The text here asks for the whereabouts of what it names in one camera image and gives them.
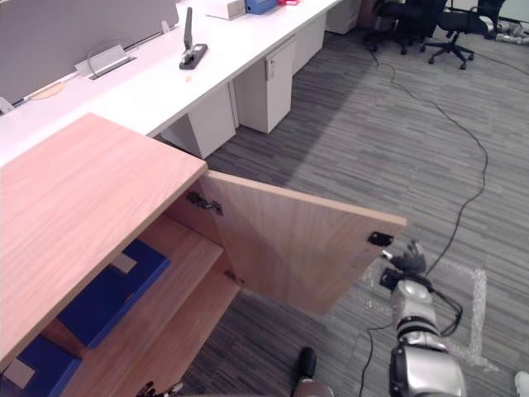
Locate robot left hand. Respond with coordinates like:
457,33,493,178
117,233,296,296
137,380,185,397

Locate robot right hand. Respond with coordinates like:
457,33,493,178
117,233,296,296
381,239,427,277

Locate blue folder with grey label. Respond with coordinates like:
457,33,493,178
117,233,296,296
0,334,83,397
56,238,172,350

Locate wooden cabinet door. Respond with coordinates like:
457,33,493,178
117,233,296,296
205,170,408,318

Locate light wooden office cabinet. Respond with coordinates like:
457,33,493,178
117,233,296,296
0,112,245,397

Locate black swivel office chair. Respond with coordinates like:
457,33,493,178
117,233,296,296
362,0,437,56
420,0,489,70

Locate long white office desk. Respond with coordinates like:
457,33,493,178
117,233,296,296
0,0,345,167

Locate dark robot foot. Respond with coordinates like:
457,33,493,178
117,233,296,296
297,346,318,380

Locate white desk support panel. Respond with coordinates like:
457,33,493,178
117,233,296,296
160,84,237,160

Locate silver robot parts on floor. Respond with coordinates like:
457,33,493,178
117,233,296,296
483,18,529,45

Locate black heavy-duty stapler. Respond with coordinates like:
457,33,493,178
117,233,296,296
179,7,209,70

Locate grey cardboard box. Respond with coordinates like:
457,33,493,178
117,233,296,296
205,0,245,21

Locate round wooden desk grommet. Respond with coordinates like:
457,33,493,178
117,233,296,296
27,81,66,100

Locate grey desk partition screen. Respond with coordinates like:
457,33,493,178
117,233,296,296
0,0,180,107

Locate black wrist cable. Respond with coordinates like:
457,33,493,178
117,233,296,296
427,280,465,337

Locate long black floor cable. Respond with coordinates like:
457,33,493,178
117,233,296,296
358,37,489,397

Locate white drawer pedestal with lock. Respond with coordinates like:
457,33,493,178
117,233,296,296
233,35,298,135

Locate silver desk cable flap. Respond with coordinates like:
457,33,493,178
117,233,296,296
74,44,138,80

